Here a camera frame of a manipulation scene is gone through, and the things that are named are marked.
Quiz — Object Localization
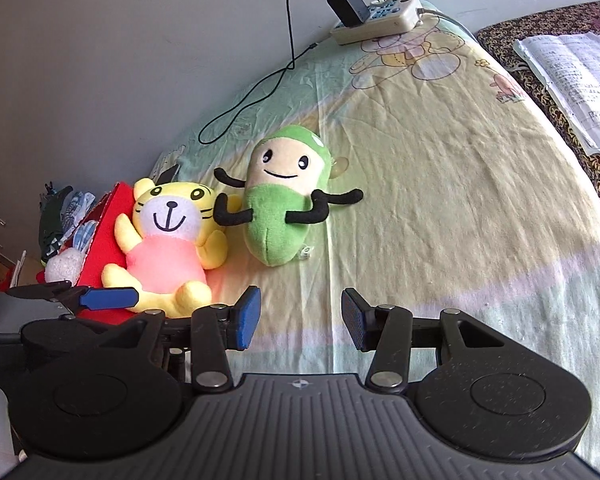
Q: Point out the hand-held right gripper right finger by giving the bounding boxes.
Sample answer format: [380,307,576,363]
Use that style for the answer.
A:
[341,287,513,395]

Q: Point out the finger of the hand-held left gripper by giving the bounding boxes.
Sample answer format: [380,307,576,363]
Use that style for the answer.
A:
[77,286,142,314]
[6,281,73,303]

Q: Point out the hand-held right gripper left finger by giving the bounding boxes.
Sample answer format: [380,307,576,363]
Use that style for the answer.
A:
[97,285,262,395]

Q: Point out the white rabbit plush toy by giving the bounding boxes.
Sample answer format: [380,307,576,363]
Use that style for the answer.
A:
[45,220,101,283]

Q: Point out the red cardboard box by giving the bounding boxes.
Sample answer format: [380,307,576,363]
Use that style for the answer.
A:
[35,182,143,326]

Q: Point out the yellow tiger plush toy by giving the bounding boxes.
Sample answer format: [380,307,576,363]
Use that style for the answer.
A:
[101,177,243,318]

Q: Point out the green plush toy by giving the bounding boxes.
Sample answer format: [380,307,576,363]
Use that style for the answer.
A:
[214,125,364,267]

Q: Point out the dark green garment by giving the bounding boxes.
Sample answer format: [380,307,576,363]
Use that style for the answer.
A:
[39,184,75,267]

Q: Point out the blue white striped clothes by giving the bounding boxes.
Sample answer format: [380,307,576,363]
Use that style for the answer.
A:
[60,190,98,241]

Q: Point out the cartoon bear printed bedsheet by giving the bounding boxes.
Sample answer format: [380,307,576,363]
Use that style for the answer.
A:
[150,0,600,461]

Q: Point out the white power strip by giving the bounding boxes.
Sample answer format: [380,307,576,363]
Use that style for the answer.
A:
[330,0,423,45]

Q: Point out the black charger plug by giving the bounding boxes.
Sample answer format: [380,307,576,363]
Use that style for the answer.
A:
[327,0,371,27]

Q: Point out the brown patterned blanket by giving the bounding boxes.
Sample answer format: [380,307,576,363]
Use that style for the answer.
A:
[475,0,600,241]

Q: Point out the white paper sheets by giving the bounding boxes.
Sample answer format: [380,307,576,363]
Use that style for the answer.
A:
[512,31,600,156]

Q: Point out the black charger cable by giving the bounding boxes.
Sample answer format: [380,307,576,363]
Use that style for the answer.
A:
[198,0,348,145]

